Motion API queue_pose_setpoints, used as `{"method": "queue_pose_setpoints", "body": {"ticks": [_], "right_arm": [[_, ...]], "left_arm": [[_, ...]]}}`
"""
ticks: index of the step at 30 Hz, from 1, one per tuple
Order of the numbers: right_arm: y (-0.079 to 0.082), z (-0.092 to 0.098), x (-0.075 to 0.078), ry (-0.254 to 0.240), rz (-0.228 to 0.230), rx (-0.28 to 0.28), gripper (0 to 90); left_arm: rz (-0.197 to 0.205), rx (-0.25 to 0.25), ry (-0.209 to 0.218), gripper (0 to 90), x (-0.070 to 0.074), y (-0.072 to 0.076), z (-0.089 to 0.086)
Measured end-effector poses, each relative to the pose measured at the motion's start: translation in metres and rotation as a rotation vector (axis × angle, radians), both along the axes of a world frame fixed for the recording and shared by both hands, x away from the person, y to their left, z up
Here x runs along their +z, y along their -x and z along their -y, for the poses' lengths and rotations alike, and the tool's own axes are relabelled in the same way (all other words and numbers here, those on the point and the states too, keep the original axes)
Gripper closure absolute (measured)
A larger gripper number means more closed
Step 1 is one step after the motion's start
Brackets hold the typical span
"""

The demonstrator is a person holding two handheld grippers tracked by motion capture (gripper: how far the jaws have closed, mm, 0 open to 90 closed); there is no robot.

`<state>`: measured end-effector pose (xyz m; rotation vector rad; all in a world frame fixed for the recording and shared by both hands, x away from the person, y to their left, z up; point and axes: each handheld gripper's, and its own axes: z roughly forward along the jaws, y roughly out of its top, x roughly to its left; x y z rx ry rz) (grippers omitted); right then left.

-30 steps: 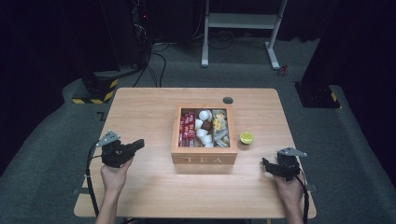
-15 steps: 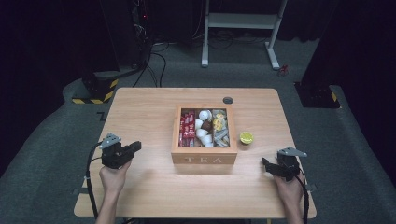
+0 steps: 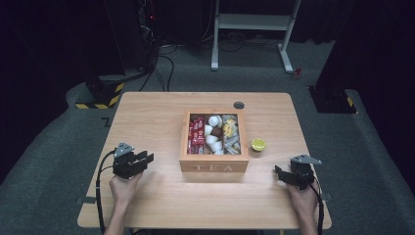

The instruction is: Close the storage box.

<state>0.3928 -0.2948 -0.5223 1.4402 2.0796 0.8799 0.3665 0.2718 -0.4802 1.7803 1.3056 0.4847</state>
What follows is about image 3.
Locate black floor cables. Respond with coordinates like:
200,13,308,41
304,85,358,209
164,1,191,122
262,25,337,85
138,44,177,93

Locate person's left hand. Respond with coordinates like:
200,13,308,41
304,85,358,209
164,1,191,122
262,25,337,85
109,171,145,211

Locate wooden tea box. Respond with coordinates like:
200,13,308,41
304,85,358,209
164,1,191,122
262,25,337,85
178,109,251,173

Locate person's right hand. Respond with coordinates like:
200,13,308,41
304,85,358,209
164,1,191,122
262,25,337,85
286,181,320,224

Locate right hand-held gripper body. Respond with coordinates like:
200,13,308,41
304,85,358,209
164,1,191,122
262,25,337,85
287,154,323,192

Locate black yellow striped base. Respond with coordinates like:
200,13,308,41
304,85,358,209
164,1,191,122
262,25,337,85
74,74,126,111

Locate bundle of red sachets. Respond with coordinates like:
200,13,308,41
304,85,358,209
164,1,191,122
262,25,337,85
187,116,207,156

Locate grey foil packets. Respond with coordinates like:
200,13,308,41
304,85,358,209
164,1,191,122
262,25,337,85
222,132,242,156

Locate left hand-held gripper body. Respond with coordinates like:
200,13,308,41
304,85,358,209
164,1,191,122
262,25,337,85
112,141,142,180

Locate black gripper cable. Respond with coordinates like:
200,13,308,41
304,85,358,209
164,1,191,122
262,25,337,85
307,181,326,235
95,149,117,235

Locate white metal stand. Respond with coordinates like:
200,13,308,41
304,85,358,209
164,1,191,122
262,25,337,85
210,0,303,74

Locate black stand base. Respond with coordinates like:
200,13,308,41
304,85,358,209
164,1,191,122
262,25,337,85
307,84,357,115

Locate yellow packets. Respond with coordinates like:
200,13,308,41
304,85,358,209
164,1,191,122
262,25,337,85
222,117,238,138

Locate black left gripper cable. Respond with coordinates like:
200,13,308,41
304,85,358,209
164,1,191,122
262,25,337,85
95,149,117,235

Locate yellow-lid capsule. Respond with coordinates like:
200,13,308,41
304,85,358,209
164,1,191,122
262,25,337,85
250,137,267,153

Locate dark equipment rack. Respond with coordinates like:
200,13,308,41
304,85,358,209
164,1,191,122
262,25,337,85
136,0,161,71

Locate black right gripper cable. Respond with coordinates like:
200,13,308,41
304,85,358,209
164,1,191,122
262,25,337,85
307,181,326,235

